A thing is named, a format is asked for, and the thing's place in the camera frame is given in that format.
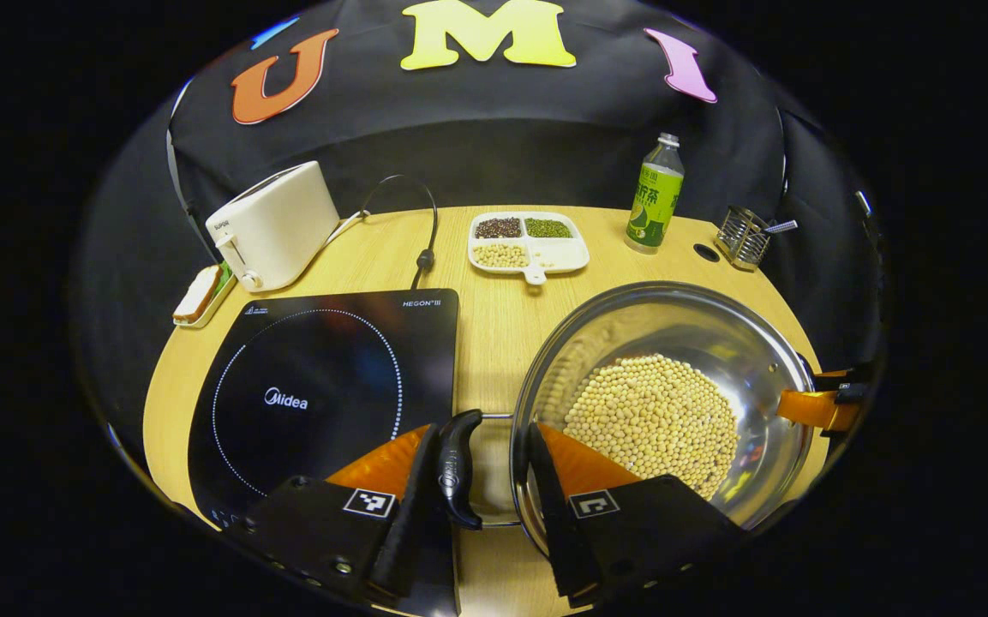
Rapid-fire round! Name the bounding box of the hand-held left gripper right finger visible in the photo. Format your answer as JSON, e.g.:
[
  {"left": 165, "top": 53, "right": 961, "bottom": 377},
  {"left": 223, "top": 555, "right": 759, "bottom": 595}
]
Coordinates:
[{"left": 528, "top": 420, "right": 751, "bottom": 609}]

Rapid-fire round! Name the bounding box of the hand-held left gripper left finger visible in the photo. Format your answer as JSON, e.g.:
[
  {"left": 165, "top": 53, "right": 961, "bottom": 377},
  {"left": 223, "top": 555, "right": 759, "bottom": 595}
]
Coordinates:
[{"left": 241, "top": 422, "right": 443, "bottom": 605}]

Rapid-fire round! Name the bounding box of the steel pot with black handle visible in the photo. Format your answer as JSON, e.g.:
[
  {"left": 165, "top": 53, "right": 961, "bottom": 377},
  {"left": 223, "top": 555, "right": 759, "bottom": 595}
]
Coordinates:
[{"left": 435, "top": 280, "right": 822, "bottom": 558}]

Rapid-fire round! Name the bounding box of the black induction cooktop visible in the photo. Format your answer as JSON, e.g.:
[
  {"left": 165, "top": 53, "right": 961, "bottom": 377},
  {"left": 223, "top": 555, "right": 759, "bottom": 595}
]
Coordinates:
[{"left": 188, "top": 288, "right": 462, "bottom": 617}]

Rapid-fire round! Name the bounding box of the heap of yellow soybeans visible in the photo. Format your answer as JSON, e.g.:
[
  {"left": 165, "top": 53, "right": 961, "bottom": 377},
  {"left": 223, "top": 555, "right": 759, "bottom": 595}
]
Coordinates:
[{"left": 562, "top": 353, "right": 740, "bottom": 502}]

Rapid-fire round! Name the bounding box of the green label tea bottle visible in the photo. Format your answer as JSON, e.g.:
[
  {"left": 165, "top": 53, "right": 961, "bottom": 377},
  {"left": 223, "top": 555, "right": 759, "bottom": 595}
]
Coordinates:
[{"left": 624, "top": 132, "right": 686, "bottom": 256}]

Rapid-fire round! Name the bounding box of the white divided plate of beans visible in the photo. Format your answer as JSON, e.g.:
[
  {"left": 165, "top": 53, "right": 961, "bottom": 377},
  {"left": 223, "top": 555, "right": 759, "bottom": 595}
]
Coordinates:
[{"left": 467, "top": 211, "right": 591, "bottom": 286}]

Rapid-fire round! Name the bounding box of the small tray with sandwich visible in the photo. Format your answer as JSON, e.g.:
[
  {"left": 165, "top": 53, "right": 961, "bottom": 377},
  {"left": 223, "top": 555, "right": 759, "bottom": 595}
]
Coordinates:
[{"left": 171, "top": 261, "right": 237, "bottom": 328}]

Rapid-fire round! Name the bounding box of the white toaster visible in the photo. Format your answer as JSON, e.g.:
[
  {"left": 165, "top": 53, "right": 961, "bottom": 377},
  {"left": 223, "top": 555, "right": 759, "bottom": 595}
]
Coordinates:
[{"left": 205, "top": 160, "right": 342, "bottom": 293}]

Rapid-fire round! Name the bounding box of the metal wire utensil holder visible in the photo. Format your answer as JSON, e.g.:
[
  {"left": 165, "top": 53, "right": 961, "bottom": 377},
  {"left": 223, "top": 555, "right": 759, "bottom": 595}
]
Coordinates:
[{"left": 714, "top": 205, "right": 773, "bottom": 273}]

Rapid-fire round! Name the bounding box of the black power cable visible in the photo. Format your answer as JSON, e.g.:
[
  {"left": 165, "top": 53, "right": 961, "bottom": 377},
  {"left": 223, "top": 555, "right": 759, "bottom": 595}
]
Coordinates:
[{"left": 359, "top": 174, "right": 440, "bottom": 291}]

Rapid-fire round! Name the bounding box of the white toaster cable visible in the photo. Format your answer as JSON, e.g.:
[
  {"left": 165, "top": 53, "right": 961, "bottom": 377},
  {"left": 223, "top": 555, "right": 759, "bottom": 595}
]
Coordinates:
[{"left": 322, "top": 210, "right": 370, "bottom": 249}]

